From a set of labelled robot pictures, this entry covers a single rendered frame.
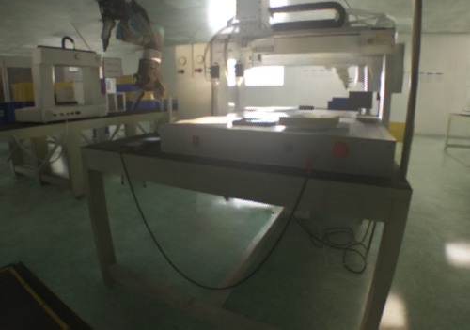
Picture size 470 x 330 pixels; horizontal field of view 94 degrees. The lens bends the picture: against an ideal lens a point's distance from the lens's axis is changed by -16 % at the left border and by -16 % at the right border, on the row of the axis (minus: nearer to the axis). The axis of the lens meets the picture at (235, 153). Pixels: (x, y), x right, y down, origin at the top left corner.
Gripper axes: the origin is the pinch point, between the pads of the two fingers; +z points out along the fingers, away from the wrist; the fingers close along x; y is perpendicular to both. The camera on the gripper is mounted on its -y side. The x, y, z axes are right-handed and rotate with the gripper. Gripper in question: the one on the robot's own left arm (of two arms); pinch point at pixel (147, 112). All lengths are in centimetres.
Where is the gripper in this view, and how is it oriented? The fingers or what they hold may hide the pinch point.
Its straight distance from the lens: 110.6
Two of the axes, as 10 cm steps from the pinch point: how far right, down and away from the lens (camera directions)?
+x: 9.3, 0.8, -3.5
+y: -3.5, -0.5, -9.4
